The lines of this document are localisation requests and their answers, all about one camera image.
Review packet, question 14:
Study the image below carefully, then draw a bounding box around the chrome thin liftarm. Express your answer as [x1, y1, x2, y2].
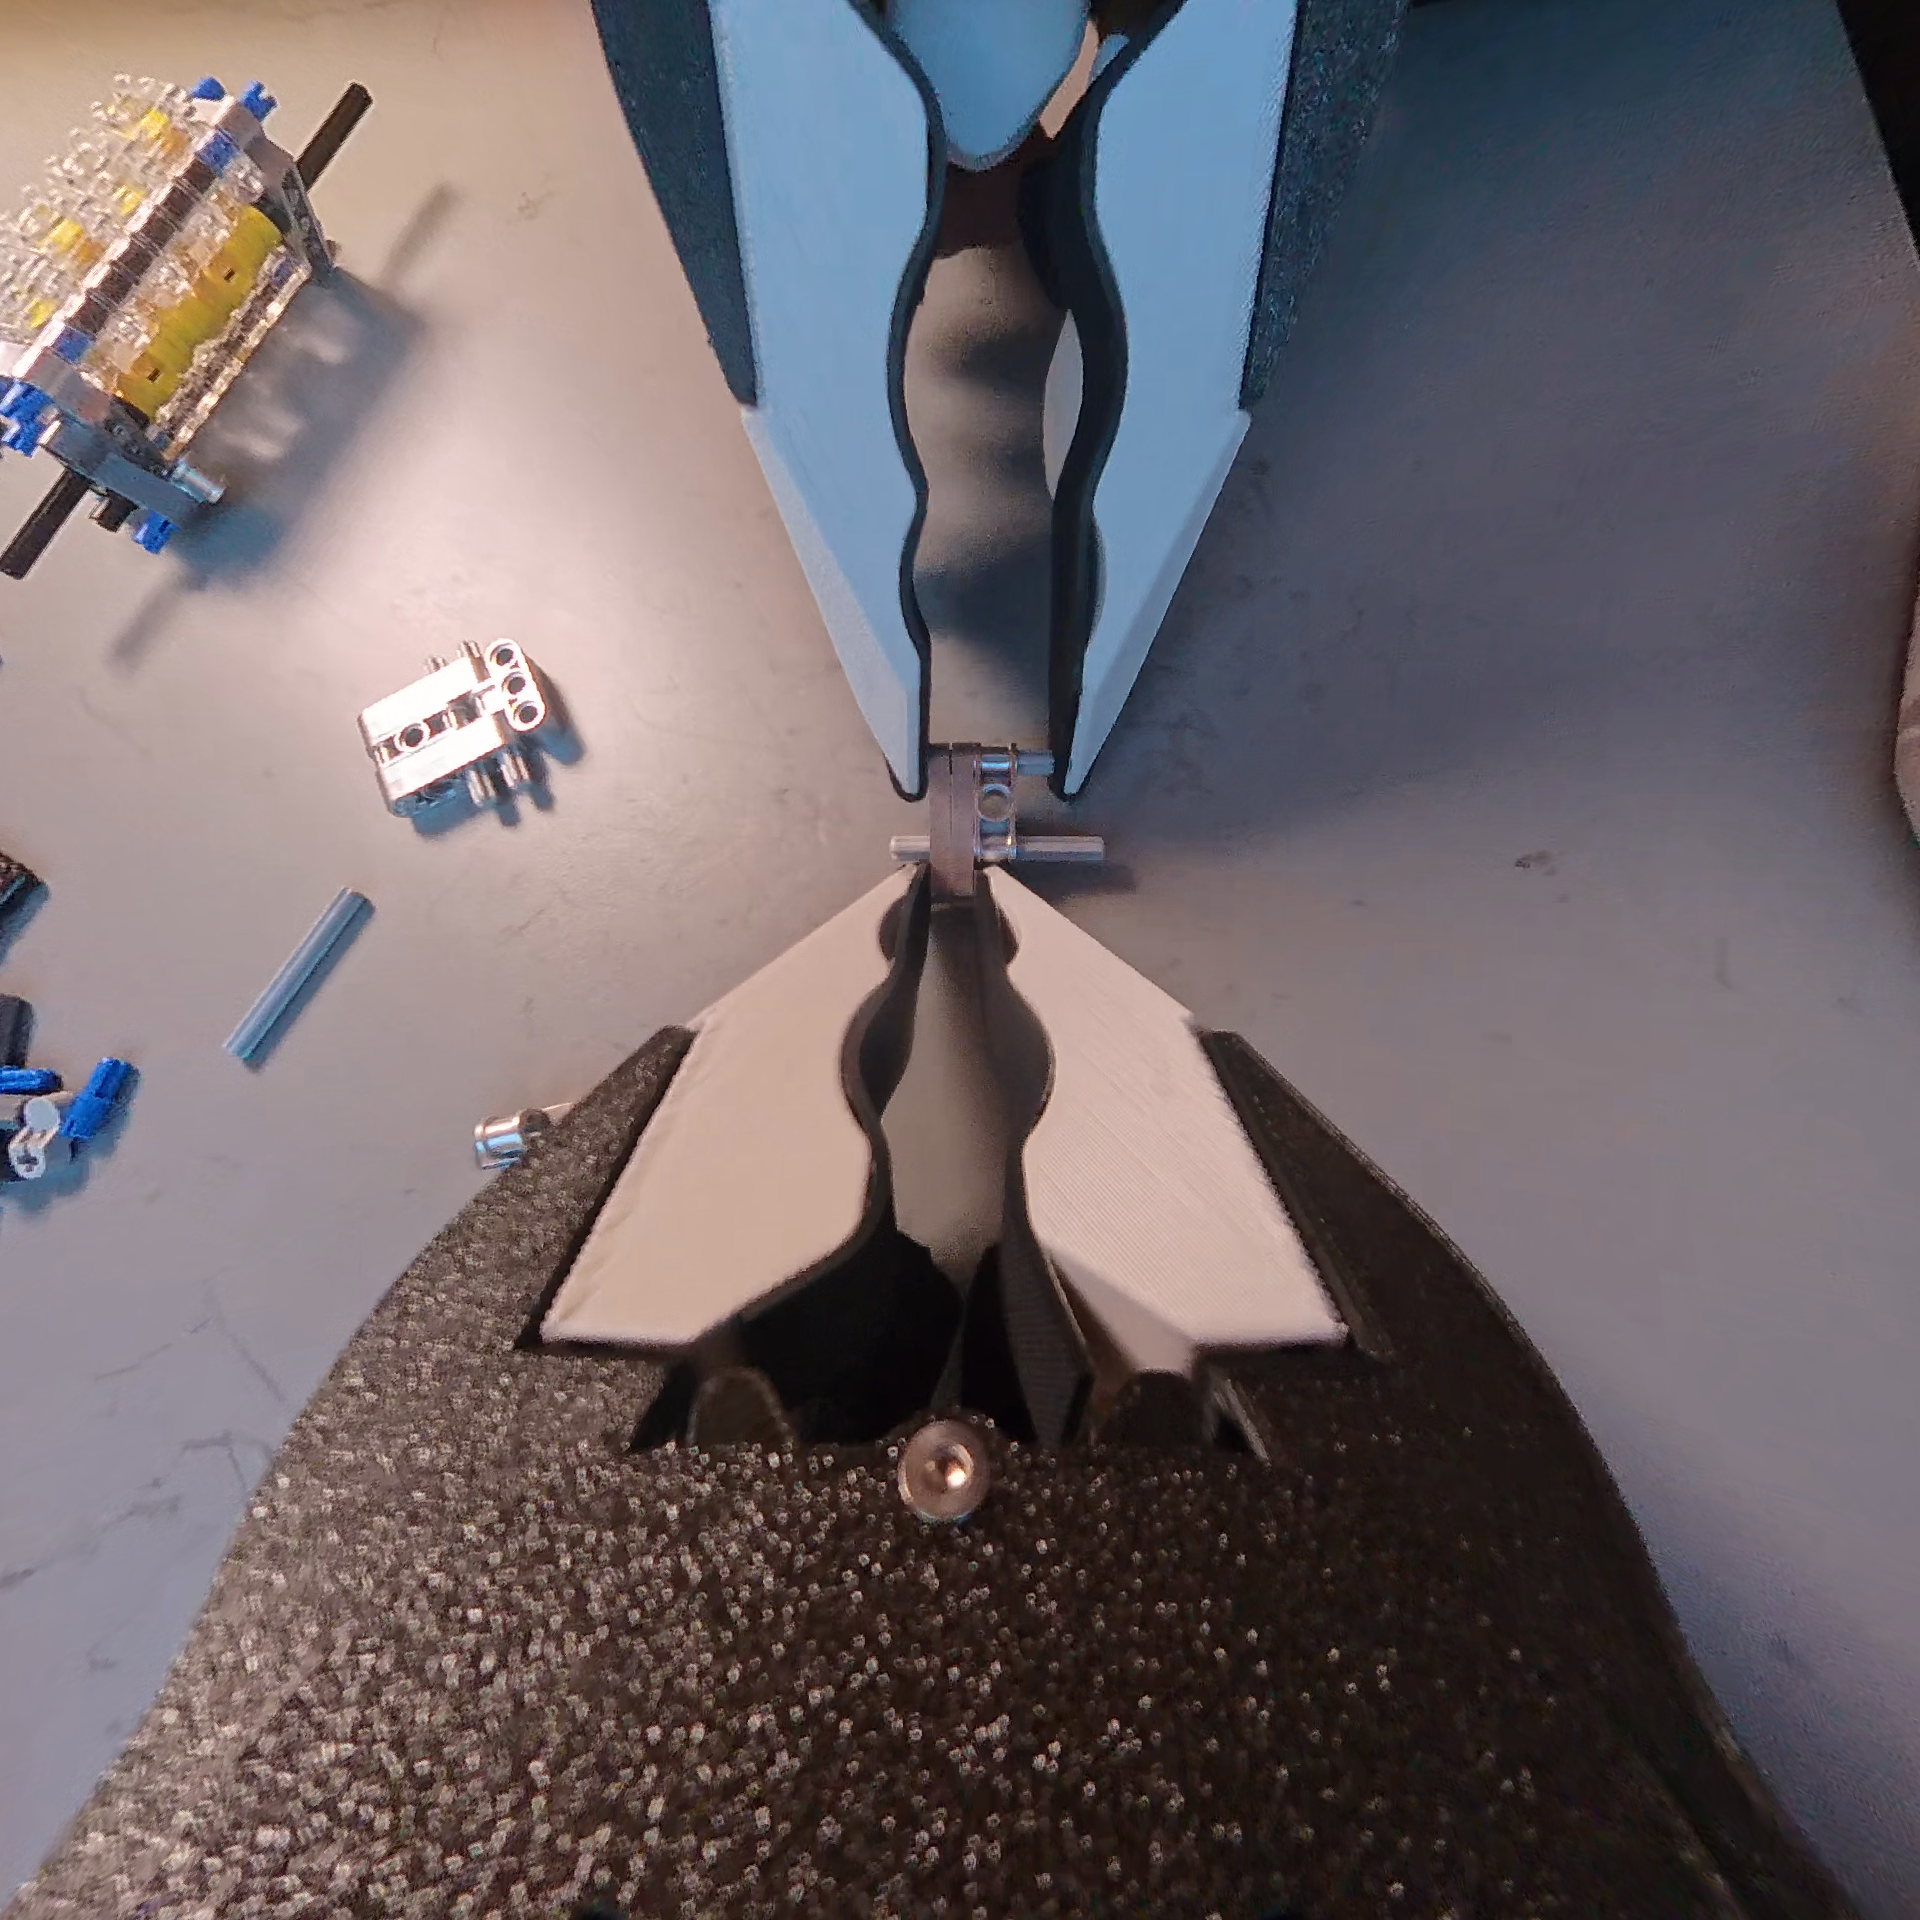
[929, 746, 987, 913]

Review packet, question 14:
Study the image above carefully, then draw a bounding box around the chrome beam assembly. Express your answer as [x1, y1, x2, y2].
[355, 637, 553, 816]

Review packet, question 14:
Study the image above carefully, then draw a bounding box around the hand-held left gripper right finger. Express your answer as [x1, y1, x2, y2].
[967, 864, 1343, 1377]

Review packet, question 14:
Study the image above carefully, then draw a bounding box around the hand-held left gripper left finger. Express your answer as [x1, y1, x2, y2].
[538, 864, 934, 1349]

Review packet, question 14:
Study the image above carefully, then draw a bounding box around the pile of mixed small connectors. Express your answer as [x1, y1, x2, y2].
[0, 839, 138, 1186]

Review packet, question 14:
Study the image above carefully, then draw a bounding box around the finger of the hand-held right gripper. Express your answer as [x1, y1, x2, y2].
[704, 0, 946, 799]
[1053, 0, 1298, 800]

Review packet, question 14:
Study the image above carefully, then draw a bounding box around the clear engine block model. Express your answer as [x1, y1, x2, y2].
[0, 75, 376, 579]

